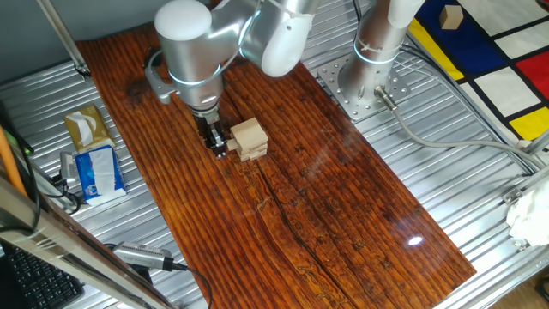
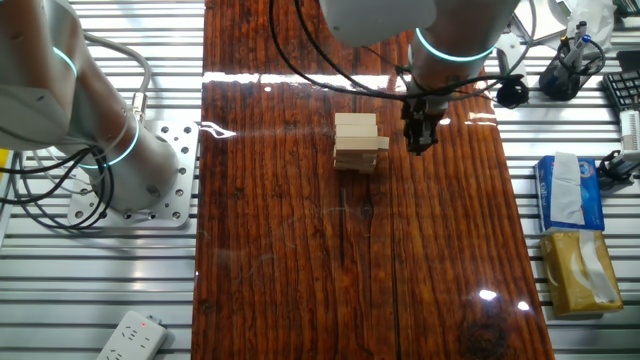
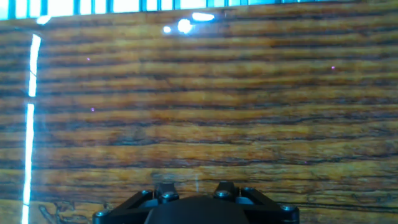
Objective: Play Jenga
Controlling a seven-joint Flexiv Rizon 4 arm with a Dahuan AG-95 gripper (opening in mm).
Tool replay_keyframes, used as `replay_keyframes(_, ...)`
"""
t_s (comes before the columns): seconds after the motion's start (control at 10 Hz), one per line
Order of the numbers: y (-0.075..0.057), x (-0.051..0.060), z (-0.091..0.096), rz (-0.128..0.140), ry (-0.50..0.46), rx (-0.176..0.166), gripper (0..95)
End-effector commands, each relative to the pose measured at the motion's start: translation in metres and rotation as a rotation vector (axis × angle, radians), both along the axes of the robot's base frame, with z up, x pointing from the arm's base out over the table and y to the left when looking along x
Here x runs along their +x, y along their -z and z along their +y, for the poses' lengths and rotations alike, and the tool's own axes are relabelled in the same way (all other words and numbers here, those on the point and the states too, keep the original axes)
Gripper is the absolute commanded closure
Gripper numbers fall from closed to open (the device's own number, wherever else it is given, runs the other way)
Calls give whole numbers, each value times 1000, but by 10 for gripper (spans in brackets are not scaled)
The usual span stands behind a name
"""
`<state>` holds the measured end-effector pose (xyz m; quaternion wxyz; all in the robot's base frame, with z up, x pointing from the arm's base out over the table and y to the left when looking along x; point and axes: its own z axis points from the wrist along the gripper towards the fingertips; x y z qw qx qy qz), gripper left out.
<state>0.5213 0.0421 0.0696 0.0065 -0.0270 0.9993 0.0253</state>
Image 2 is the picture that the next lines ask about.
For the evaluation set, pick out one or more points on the silver perforated mounting plate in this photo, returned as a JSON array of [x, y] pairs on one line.
[[182, 150]]

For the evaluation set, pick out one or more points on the light grey adapter box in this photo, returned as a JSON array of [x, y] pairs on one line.
[[631, 130]]

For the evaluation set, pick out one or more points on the white power strip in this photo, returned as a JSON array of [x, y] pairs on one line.
[[132, 337]]

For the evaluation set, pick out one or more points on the brown wooden board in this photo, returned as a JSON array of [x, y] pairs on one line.
[[300, 250]]

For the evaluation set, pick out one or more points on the wooden Jenga block tower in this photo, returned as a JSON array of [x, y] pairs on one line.
[[355, 131]]

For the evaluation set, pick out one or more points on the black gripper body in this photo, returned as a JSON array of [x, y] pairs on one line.
[[415, 117]]

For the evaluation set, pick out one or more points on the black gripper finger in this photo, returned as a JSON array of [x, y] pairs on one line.
[[415, 142], [430, 134]]

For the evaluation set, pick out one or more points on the grey flat tray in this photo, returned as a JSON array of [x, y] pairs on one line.
[[542, 22]]

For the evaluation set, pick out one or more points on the black keyboard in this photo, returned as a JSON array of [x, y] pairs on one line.
[[625, 87]]

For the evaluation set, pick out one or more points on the blue tissue pack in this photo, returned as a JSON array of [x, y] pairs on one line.
[[592, 200]]

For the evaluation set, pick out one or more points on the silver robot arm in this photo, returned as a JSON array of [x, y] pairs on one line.
[[450, 30]]

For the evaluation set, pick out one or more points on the black marker pen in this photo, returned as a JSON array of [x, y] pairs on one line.
[[581, 27]]

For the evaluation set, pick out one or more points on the black mesh pen holder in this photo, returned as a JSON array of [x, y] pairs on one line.
[[560, 82]]

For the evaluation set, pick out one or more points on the blue capped marker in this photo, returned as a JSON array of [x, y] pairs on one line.
[[582, 42]]

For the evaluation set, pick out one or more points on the colourful Mondrian pattern cloth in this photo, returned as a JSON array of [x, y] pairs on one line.
[[3, 159]]

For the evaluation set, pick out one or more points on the gold tissue pack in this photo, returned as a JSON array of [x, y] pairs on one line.
[[562, 280]]

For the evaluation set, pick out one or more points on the protruding wooden Jenga block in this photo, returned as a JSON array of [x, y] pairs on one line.
[[383, 143]]

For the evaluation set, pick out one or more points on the white plastic bag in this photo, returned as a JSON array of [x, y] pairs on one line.
[[597, 22]]

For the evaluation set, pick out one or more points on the light grey camera mount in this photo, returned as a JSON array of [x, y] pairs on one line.
[[507, 55]]

